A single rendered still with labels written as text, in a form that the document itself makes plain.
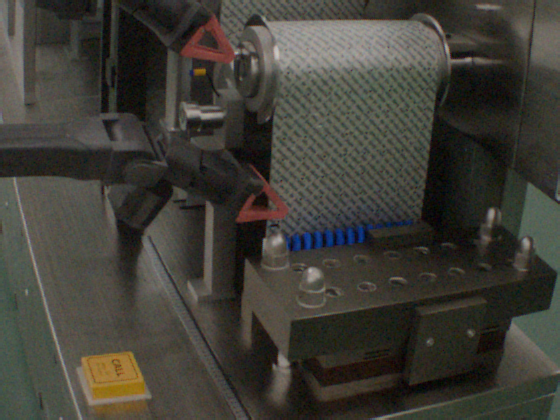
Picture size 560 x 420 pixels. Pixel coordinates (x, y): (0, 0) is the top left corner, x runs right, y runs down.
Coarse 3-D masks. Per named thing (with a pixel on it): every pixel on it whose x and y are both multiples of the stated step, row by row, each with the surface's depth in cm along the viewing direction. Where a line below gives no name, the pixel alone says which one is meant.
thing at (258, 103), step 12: (240, 36) 123; (252, 36) 119; (264, 36) 117; (432, 36) 125; (264, 48) 116; (264, 60) 115; (264, 72) 116; (264, 84) 116; (264, 96) 117; (252, 108) 121; (264, 108) 120
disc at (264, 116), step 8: (256, 16) 119; (248, 24) 122; (256, 24) 119; (264, 24) 117; (264, 32) 117; (272, 32) 115; (272, 40) 115; (272, 48) 115; (272, 56) 115; (272, 64) 115; (272, 72) 115; (272, 80) 116; (272, 88) 116; (272, 96) 116; (272, 104) 117; (248, 112) 126; (256, 112) 123; (264, 112) 120; (272, 112) 118; (256, 120) 123; (264, 120) 120
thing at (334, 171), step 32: (288, 128) 119; (320, 128) 121; (352, 128) 123; (384, 128) 124; (416, 128) 126; (288, 160) 121; (320, 160) 123; (352, 160) 125; (384, 160) 127; (416, 160) 129; (288, 192) 123; (320, 192) 125; (352, 192) 127; (384, 192) 129; (416, 192) 131; (288, 224) 125; (320, 224) 127; (352, 224) 129; (384, 224) 131
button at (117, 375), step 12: (84, 360) 114; (96, 360) 115; (108, 360) 115; (120, 360) 115; (132, 360) 115; (84, 372) 114; (96, 372) 112; (108, 372) 112; (120, 372) 113; (132, 372) 113; (96, 384) 110; (108, 384) 110; (120, 384) 111; (132, 384) 111; (144, 384) 112; (96, 396) 110; (108, 396) 111; (120, 396) 111
